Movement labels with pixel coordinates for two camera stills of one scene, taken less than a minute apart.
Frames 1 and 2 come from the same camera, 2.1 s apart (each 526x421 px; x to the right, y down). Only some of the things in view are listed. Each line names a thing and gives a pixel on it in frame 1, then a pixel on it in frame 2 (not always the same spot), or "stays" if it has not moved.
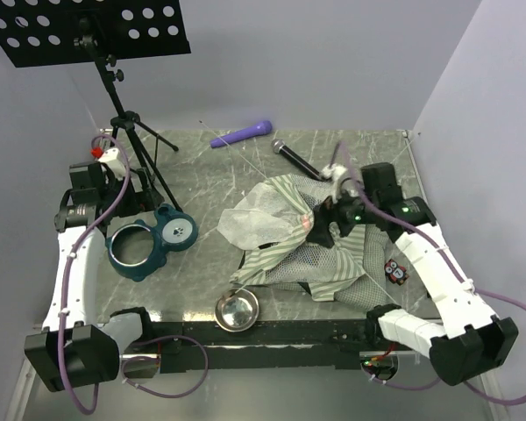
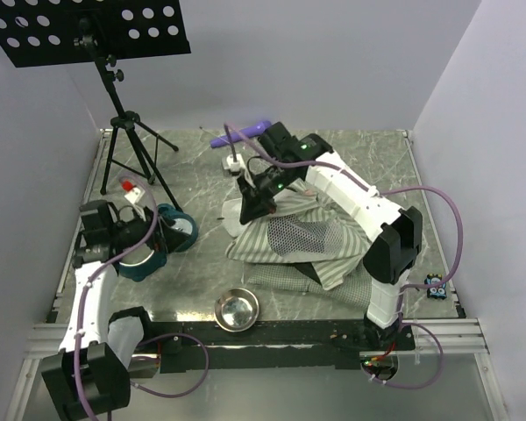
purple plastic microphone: (261, 128) stays
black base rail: (240, 346) stays
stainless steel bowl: (237, 310) stays
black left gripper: (146, 200) to (159, 241)
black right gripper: (323, 217) to (254, 204)
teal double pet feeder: (141, 247) stays
